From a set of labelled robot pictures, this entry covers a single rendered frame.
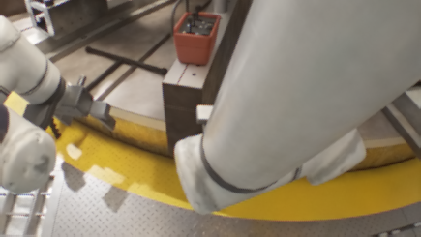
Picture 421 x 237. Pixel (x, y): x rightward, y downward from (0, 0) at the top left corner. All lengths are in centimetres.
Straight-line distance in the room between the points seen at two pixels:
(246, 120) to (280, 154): 3
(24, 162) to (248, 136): 27
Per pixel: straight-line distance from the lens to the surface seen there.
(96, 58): 189
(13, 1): 304
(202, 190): 28
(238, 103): 16
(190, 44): 97
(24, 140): 35
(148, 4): 247
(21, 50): 50
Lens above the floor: 125
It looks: 42 degrees down
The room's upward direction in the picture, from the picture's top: 3 degrees clockwise
